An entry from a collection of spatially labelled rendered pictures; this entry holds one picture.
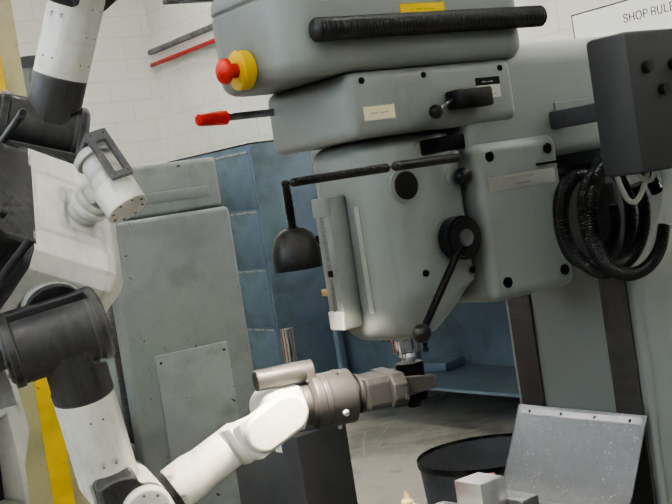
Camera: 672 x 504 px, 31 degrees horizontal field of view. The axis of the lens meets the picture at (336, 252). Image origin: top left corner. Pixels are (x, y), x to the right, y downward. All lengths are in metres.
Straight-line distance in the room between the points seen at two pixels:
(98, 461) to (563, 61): 1.01
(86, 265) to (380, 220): 0.45
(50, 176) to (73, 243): 0.13
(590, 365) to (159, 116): 9.90
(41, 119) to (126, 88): 9.77
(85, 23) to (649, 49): 0.88
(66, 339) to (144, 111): 10.14
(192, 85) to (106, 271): 9.47
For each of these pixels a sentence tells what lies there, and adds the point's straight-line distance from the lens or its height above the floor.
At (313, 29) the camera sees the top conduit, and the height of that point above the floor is 1.79.
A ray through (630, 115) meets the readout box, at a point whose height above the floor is 1.60.
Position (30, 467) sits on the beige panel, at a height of 0.92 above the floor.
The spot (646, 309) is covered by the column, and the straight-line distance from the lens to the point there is 2.11.
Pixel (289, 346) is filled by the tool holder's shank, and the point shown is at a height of 1.28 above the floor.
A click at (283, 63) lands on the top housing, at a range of 1.77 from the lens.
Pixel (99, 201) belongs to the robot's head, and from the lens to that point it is 1.81.
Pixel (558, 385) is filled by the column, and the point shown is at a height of 1.14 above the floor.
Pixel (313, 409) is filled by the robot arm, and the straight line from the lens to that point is 1.89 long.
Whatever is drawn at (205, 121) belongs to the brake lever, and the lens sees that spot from 1.90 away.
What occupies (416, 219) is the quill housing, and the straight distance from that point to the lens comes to 1.87.
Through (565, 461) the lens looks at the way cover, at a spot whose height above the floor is 1.01.
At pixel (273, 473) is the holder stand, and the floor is 1.05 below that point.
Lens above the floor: 1.56
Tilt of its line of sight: 3 degrees down
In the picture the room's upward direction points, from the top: 9 degrees counter-clockwise
